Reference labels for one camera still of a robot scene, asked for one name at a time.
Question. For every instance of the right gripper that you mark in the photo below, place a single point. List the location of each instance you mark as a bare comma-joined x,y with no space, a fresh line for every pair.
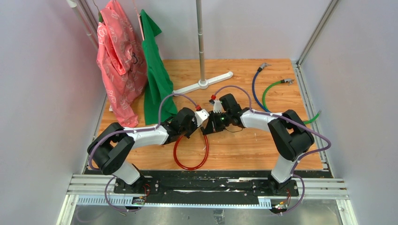
212,125

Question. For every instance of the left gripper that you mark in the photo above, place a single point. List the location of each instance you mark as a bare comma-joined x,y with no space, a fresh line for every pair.
194,122

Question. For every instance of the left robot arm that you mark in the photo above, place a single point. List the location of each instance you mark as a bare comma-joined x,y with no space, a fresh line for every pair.
110,149

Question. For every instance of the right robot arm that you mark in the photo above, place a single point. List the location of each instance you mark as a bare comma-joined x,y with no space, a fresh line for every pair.
287,130

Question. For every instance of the white clothes rack stand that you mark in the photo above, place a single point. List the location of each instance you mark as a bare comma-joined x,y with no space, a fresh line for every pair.
203,82

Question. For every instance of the green t-shirt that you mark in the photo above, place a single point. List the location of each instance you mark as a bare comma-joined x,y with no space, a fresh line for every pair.
159,83

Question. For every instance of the pink patterned garment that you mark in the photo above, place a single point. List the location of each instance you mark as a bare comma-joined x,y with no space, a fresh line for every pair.
121,61

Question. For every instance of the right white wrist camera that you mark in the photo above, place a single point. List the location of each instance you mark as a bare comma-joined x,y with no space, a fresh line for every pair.
217,106

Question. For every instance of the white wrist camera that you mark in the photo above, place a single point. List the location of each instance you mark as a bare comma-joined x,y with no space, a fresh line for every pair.
217,106
201,116

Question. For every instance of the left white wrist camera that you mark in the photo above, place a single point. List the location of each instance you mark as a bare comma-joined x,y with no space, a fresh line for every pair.
201,116

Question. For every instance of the green cable lock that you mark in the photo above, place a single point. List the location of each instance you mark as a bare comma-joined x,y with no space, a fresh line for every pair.
271,91

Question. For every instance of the aluminium frame rail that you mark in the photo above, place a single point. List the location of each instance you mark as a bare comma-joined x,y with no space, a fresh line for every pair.
99,190

